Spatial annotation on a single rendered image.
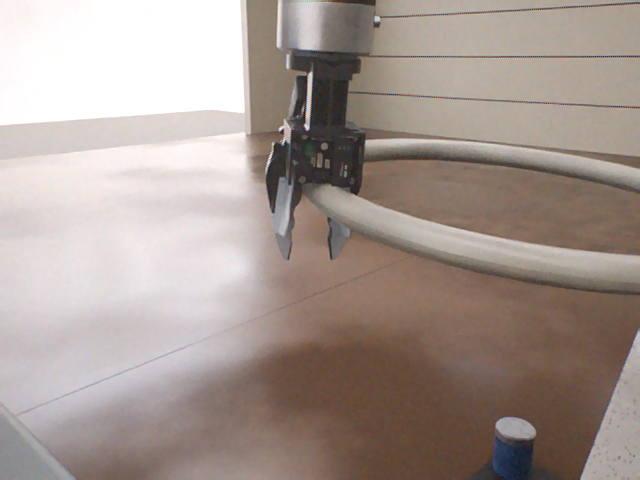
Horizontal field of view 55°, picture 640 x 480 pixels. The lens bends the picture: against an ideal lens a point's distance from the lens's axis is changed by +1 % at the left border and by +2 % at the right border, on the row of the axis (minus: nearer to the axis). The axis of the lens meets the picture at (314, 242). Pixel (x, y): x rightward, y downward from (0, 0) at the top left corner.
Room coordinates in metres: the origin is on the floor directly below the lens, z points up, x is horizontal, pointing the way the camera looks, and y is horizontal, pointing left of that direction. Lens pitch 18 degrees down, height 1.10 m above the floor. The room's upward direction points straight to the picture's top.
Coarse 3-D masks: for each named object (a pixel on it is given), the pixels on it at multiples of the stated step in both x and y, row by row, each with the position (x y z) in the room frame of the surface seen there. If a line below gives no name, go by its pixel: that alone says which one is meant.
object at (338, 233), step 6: (330, 222) 0.62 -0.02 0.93; (336, 222) 0.62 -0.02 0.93; (330, 228) 0.62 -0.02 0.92; (336, 228) 0.62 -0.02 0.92; (342, 228) 0.61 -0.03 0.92; (330, 234) 0.63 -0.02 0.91; (336, 234) 0.62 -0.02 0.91; (342, 234) 0.61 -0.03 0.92; (348, 234) 0.59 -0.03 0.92; (330, 240) 0.62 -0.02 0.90; (336, 240) 0.62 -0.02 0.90; (342, 240) 0.62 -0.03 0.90; (330, 246) 0.62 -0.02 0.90; (336, 246) 0.62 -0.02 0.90; (342, 246) 0.63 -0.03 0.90; (330, 252) 0.62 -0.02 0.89; (336, 252) 0.62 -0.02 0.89; (330, 258) 0.63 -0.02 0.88
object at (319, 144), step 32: (288, 64) 0.59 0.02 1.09; (320, 64) 0.55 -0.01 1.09; (352, 64) 0.58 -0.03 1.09; (320, 96) 0.58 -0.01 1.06; (288, 128) 0.57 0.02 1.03; (320, 128) 0.55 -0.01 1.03; (352, 128) 0.58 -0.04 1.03; (288, 160) 0.57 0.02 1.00; (320, 160) 0.57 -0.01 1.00; (352, 160) 0.57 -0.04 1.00
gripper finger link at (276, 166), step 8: (272, 144) 0.62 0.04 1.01; (280, 144) 0.62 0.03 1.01; (272, 152) 0.62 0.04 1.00; (280, 152) 0.62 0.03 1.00; (272, 160) 0.61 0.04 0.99; (280, 160) 0.61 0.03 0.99; (272, 168) 0.61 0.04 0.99; (280, 168) 0.61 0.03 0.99; (272, 176) 0.61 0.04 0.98; (280, 176) 0.61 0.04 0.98; (272, 184) 0.62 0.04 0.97; (272, 192) 0.62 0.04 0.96; (272, 200) 0.62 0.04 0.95; (272, 208) 0.61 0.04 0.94
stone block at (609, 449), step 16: (624, 368) 0.68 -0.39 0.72; (624, 384) 0.66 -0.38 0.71; (624, 400) 0.64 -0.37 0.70; (608, 416) 0.64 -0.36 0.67; (624, 416) 0.62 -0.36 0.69; (608, 432) 0.62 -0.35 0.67; (624, 432) 0.60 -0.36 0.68; (592, 448) 0.63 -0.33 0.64; (608, 448) 0.60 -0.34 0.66; (624, 448) 0.58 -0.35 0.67; (592, 464) 0.61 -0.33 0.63; (608, 464) 0.59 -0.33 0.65; (624, 464) 0.57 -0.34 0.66
